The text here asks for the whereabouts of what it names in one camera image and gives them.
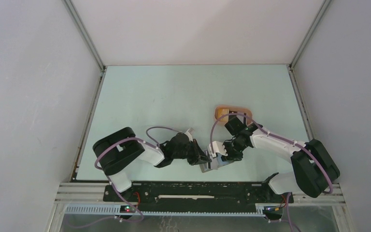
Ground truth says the pink oval tray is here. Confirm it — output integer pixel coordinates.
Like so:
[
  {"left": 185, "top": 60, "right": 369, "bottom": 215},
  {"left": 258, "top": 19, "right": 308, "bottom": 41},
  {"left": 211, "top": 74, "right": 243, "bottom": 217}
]
[{"left": 214, "top": 105, "right": 253, "bottom": 125}]

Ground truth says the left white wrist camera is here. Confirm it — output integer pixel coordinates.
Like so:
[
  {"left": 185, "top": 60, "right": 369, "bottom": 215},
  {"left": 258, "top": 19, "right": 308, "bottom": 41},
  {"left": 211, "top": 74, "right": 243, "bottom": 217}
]
[{"left": 184, "top": 128, "right": 195, "bottom": 142}]

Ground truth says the aluminium frame rail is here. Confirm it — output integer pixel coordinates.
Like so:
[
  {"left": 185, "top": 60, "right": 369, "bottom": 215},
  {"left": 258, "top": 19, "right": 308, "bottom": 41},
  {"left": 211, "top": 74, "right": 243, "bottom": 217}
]
[{"left": 55, "top": 183, "right": 346, "bottom": 206}]

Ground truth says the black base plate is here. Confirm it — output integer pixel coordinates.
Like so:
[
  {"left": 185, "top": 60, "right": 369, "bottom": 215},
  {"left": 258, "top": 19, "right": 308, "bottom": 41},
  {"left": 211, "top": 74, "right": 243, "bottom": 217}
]
[{"left": 103, "top": 181, "right": 294, "bottom": 213}]

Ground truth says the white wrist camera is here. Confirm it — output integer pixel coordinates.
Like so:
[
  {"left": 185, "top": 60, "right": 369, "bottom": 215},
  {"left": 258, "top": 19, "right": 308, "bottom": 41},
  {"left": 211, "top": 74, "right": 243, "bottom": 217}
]
[
  {"left": 207, "top": 141, "right": 228, "bottom": 158},
  {"left": 184, "top": 128, "right": 195, "bottom": 142}
]

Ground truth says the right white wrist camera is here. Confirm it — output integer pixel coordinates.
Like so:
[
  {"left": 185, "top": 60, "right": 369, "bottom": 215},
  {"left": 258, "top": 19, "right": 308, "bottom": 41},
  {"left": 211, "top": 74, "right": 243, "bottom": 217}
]
[{"left": 207, "top": 141, "right": 228, "bottom": 158}]

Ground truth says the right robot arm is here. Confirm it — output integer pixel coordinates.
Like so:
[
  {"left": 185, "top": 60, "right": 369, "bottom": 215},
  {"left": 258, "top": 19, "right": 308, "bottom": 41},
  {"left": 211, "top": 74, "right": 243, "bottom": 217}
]
[{"left": 221, "top": 116, "right": 341, "bottom": 202}]

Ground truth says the right corner frame post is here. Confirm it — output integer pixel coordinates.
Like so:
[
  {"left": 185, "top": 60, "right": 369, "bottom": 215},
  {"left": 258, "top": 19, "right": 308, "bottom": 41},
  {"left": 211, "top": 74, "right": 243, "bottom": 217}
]
[{"left": 289, "top": 0, "right": 333, "bottom": 70}]

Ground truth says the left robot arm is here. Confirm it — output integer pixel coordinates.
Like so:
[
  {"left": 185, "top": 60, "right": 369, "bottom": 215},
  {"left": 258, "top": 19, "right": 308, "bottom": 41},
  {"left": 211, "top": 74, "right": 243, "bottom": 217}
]
[{"left": 92, "top": 127, "right": 212, "bottom": 201}]

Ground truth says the grey card holder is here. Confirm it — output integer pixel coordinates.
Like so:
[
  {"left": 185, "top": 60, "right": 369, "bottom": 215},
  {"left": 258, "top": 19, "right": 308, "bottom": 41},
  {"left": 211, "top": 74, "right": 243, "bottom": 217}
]
[{"left": 200, "top": 156, "right": 233, "bottom": 173}]

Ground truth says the corner frame post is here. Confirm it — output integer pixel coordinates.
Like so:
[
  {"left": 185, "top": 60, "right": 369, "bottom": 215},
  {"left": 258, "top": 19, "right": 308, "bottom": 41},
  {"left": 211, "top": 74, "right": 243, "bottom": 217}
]
[
  {"left": 289, "top": 0, "right": 333, "bottom": 70},
  {"left": 62, "top": 0, "right": 105, "bottom": 71}
]

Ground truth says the left corner frame post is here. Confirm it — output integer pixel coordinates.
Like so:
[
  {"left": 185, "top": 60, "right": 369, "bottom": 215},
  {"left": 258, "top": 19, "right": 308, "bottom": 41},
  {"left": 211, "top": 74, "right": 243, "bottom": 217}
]
[{"left": 62, "top": 0, "right": 105, "bottom": 71}]

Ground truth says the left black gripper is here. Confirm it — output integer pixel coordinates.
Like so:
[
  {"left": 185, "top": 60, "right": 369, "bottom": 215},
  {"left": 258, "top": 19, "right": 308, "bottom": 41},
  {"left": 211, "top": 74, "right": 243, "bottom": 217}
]
[{"left": 172, "top": 138, "right": 211, "bottom": 165}]

